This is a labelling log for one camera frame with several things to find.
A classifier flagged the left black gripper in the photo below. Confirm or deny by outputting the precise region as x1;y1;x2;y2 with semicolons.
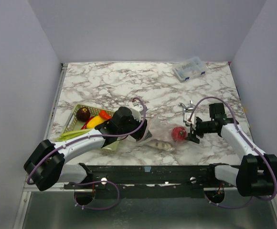
118;114;152;141

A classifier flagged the red fake tomato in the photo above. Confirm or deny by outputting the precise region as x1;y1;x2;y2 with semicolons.
171;126;187;142

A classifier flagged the orange fake carrot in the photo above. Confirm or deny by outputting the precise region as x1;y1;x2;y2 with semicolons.
99;110;112;120

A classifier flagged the yellow fake lemon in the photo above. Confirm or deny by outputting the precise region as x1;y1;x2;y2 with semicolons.
87;115;105;129

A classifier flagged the clear zip top bag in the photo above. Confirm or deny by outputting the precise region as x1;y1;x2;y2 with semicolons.
137;116;188;149

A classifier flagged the red fake chili pepper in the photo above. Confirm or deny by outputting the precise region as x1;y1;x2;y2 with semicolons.
81;122;88;130

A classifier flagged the dark maroon fake fruit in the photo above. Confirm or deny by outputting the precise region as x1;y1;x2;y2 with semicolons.
76;107;90;122

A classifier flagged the green fake celery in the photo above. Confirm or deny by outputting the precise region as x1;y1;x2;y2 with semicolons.
55;129;91;142

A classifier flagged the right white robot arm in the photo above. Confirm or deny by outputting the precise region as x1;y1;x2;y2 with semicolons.
183;103;277;197

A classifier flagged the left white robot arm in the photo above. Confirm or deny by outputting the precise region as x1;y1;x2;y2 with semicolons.
23;104;148;191

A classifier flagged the grey fake fish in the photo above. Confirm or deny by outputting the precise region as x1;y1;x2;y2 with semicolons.
146;139;175;151

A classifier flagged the green plastic basket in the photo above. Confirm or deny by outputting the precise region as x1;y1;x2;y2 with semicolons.
59;104;114;140

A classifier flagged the clear plastic organizer box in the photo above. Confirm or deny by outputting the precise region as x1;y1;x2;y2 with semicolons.
172;56;208;82

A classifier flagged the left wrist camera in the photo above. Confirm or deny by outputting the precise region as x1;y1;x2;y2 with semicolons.
128;102;148;122

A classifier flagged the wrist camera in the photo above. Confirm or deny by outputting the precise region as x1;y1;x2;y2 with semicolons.
183;113;196;127
128;102;148;122

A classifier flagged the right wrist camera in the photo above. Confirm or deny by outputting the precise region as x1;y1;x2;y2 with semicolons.
183;113;196;127

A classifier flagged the black table front rail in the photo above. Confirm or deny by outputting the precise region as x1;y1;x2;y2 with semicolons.
64;164;230;199

